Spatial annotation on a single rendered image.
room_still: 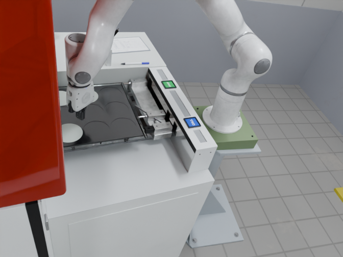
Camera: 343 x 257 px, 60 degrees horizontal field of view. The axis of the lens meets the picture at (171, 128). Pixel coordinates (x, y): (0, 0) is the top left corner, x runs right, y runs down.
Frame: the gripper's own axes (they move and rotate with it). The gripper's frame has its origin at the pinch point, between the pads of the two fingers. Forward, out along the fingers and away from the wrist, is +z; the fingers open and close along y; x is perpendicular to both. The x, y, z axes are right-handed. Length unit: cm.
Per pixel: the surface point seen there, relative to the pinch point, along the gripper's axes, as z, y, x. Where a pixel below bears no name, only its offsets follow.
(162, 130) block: 5.6, 19.3, -26.5
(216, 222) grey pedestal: 94, 56, -64
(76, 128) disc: 5.1, -3.1, -0.7
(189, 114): -0.3, 29.0, -32.8
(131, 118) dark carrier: 5.2, 16.5, -12.8
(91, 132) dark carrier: 5.3, -0.7, -6.1
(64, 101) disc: 5.2, 5.6, 14.2
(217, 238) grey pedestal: 94, 45, -69
